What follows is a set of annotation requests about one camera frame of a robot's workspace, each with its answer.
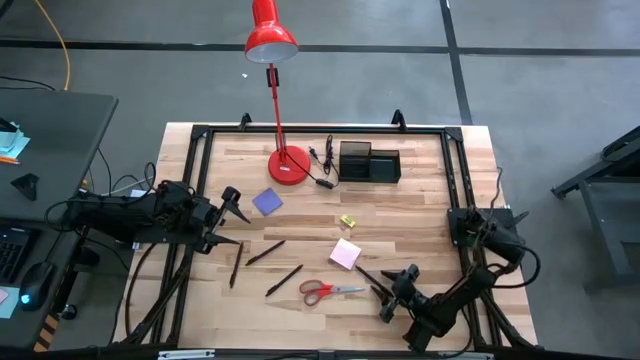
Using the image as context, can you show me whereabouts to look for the black mesh desk organizer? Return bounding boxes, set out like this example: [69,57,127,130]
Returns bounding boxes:
[338,140,403,184]

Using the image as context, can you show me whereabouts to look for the black keyboard desk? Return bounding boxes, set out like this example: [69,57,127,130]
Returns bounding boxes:
[0,219,87,351]

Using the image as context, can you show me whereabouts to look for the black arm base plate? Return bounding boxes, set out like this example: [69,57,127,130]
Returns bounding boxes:
[132,219,207,246]
[448,207,521,249]

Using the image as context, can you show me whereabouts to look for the yellow cable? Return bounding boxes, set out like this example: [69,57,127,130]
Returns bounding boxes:
[32,0,72,92]

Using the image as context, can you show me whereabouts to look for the light blue paper sheet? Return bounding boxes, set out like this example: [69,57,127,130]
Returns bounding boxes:
[0,284,21,320]

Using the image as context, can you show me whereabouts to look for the black keyboard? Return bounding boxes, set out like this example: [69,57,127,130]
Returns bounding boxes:
[0,225,32,285]

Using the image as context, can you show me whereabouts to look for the red desk lamp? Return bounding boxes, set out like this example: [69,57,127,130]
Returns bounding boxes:
[243,0,312,187]

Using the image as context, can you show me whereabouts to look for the black pen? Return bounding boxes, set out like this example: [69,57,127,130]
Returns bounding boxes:
[354,264,395,298]
[228,241,245,290]
[244,239,287,267]
[264,263,305,298]

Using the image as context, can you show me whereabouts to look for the pink sticky note pad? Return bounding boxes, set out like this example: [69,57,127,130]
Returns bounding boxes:
[328,237,363,271]

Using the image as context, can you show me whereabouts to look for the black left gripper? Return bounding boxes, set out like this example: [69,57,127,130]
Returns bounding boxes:
[188,186,251,254]

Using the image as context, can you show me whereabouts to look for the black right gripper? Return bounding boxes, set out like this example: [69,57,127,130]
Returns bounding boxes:
[370,264,431,324]

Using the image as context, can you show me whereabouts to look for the light blue paper stack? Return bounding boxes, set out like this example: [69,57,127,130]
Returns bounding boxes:
[0,118,32,159]

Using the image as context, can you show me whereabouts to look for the dark grey desk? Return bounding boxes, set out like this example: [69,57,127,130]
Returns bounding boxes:
[0,89,120,224]

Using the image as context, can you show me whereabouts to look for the dark metal cart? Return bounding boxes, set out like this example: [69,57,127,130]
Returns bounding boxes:
[550,124,640,295]

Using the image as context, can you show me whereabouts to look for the black triangular stand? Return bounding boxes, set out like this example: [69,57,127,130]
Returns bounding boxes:
[10,172,41,203]

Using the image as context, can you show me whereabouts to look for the yellow black hazard tape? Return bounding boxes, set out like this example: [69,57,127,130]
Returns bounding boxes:
[32,310,61,353]

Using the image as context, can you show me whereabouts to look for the black computer mouse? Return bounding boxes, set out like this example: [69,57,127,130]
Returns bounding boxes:
[18,261,57,312]

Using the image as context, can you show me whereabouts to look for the purple sticky note pad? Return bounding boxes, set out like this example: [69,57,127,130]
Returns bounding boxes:
[251,187,285,217]

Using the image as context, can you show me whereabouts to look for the red-handled scissors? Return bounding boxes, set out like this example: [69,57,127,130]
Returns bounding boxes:
[298,278,367,307]

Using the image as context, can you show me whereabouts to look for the black aluminium table frame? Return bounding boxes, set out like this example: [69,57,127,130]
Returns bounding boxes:
[112,108,539,360]

